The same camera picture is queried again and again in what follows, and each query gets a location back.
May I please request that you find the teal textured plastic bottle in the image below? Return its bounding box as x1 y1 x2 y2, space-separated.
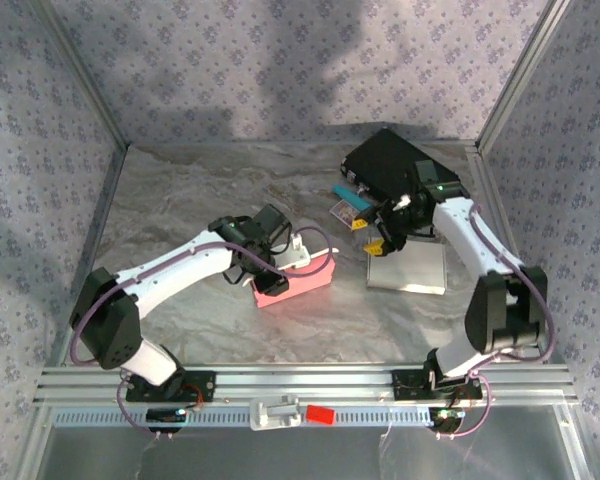
332 184 374 212

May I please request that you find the grey slotted cable duct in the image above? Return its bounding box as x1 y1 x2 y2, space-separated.
52 404 444 430

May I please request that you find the aluminium frame post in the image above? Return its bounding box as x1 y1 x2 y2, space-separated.
476 0 574 151
32 0 131 150

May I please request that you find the wide aluminium base rail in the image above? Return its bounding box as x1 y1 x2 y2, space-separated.
33 363 581 407

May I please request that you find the small black controller board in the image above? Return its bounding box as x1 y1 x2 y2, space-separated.
146 407 189 434
428 407 467 435

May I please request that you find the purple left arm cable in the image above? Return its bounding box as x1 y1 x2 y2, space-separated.
69 225 341 442

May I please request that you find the pink paper box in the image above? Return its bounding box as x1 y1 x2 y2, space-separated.
252 248 337 309

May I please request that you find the grey metal panel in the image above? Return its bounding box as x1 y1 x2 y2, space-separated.
29 424 581 480

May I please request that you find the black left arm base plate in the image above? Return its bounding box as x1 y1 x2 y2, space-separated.
124 369 217 404

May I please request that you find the aluminium table edge rail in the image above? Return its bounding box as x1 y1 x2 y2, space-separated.
47 144 131 369
467 147 541 361

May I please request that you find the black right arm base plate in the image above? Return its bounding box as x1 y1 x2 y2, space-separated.
392 368 484 402

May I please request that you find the red plastic block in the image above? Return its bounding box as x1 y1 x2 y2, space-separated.
304 404 337 427

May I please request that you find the white paper box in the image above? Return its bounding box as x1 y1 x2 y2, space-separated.
365 240 447 296

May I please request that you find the printed card pack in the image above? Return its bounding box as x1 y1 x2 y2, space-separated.
329 201 357 222

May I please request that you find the black ribbed carrying case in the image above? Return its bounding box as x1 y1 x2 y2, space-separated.
340 128 464 211

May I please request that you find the white plastic bracket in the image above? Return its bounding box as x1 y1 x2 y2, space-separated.
248 393 302 432

